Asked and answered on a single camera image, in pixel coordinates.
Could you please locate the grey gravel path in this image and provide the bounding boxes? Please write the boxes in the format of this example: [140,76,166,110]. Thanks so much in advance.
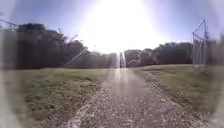
[59,67,210,128]

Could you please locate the tall metal frame fence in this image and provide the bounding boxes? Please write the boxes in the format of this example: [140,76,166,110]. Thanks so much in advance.
[191,19,210,69]

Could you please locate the green grass field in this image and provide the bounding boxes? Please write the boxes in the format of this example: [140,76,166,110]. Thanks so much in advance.
[0,67,111,128]
[132,63,224,124]

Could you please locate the row of dark trees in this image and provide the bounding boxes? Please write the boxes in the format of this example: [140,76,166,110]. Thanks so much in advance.
[0,22,224,70]

